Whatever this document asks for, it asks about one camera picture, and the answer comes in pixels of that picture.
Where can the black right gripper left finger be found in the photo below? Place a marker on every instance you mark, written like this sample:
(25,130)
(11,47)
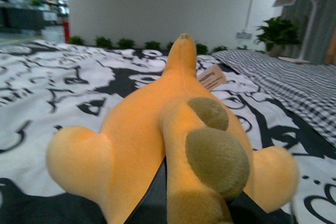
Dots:
(152,207)

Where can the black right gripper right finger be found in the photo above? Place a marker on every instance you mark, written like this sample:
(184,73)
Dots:
(244,210)

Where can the yellow plush dinosaur toy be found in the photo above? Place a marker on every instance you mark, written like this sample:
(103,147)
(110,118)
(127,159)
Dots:
(177,121)

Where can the black white checkered pillow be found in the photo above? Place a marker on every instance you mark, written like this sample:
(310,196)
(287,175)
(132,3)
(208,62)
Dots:
(307,90)

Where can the plush toy paper tag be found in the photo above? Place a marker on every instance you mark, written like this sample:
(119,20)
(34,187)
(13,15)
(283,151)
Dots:
(212,77)

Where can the black and white patterned blanket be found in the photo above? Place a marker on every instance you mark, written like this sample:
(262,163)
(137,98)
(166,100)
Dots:
(46,86)

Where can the green potted plant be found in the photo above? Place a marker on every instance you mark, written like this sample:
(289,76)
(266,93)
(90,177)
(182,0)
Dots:
(278,33)

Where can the red fire extinguisher box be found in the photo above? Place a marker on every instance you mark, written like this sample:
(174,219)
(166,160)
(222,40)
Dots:
(66,31)

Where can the dark office counter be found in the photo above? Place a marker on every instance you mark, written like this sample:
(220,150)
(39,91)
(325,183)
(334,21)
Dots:
(19,20)

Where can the wall power outlet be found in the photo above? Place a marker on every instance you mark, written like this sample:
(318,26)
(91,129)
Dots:
(243,35)

